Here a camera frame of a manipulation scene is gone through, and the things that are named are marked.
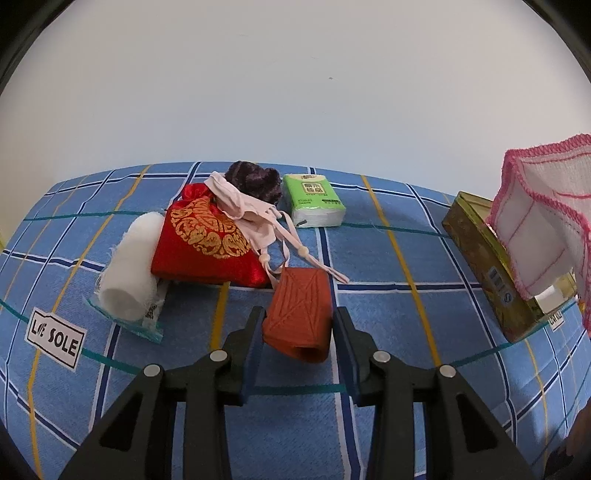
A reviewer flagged white cloth with pink edge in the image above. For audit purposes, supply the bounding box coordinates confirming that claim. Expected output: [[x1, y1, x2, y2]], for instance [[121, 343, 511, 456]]
[[488, 134, 591, 337]]

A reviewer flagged green tissue pack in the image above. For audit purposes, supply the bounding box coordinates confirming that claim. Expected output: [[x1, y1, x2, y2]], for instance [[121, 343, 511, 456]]
[[283, 173, 347, 228]]

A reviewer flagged blue plaid bedsheet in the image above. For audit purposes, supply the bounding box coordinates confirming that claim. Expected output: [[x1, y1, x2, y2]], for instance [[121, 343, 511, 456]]
[[0, 161, 591, 480]]

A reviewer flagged red embroidered drawstring pouch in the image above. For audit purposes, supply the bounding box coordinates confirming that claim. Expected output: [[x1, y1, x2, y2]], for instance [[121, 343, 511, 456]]
[[151, 183, 271, 288]]

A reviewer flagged golden tin box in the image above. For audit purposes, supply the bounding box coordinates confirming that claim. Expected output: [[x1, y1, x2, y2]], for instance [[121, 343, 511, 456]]
[[442, 191, 579, 343]]

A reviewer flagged white gauze roll in bag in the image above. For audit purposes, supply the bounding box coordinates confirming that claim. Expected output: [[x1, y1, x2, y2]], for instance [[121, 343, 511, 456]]
[[95, 211, 169, 342]]

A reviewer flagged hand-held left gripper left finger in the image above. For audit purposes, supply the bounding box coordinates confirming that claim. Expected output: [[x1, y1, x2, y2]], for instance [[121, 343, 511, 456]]
[[58, 305, 269, 480]]

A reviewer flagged dark purple hair scrunchie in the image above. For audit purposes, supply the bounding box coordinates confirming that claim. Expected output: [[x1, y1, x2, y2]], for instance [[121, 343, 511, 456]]
[[225, 161, 283, 206]]

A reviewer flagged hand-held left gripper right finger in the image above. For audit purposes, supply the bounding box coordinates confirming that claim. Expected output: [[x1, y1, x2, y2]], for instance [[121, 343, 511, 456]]
[[333, 305, 541, 480]]

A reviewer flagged pink face mask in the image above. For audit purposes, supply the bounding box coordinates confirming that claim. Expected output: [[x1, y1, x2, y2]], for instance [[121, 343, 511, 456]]
[[203, 172, 350, 284]]

